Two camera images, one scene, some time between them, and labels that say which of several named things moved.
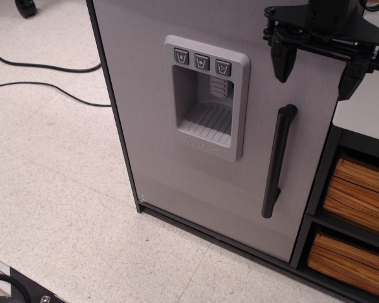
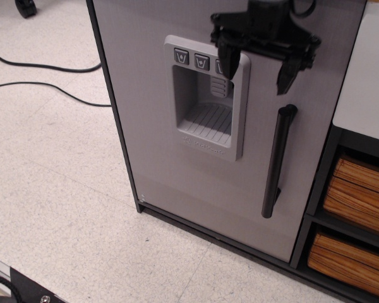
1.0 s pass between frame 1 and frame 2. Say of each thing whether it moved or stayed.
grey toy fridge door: stayed
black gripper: moved
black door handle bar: stayed
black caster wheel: stayed
